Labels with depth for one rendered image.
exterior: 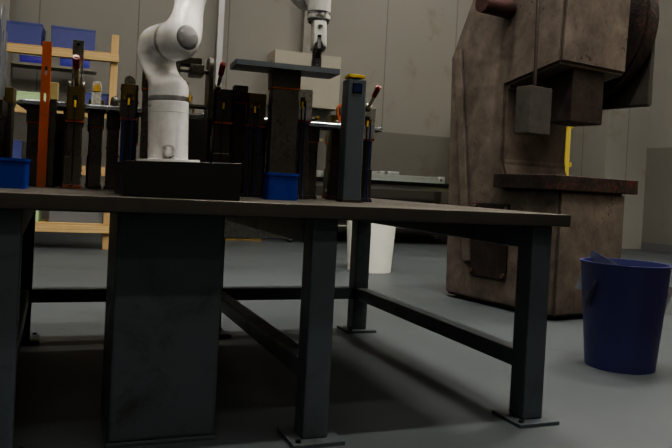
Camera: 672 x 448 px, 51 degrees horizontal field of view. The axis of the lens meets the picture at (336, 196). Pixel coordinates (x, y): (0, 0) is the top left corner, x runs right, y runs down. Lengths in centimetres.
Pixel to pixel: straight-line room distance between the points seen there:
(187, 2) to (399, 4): 904
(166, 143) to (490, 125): 316
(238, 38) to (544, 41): 614
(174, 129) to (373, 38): 883
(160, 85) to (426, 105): 915
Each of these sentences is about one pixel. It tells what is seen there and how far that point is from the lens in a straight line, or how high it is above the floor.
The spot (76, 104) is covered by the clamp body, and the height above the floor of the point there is 99.
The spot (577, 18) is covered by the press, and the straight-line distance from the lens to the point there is 476.
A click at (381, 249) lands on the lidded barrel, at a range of 631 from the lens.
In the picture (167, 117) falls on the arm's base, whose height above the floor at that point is 93.
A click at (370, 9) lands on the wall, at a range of 1094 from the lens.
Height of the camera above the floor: 76
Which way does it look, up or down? 1 degrees down
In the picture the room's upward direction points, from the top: 3 degrees clockwise
